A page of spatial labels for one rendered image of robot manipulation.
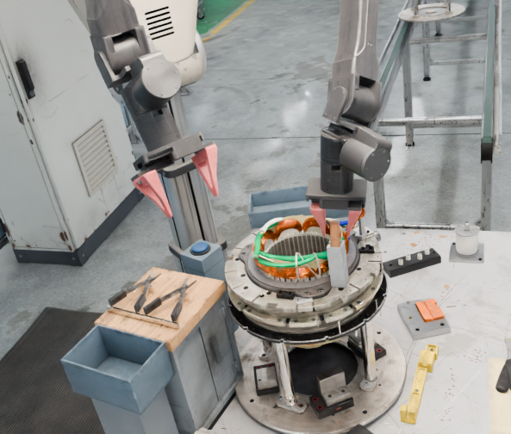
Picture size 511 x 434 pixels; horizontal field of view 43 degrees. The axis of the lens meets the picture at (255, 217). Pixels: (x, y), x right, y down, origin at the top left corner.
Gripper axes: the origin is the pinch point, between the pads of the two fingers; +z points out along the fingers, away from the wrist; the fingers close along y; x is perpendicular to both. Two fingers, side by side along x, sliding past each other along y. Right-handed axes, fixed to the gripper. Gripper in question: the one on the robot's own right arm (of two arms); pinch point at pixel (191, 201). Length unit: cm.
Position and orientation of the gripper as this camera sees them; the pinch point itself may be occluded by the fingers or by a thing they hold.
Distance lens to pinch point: 99.7
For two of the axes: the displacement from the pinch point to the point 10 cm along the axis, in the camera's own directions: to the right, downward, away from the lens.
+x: -4.1, 1.3, 9.0
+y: 8.1, -4.0, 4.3
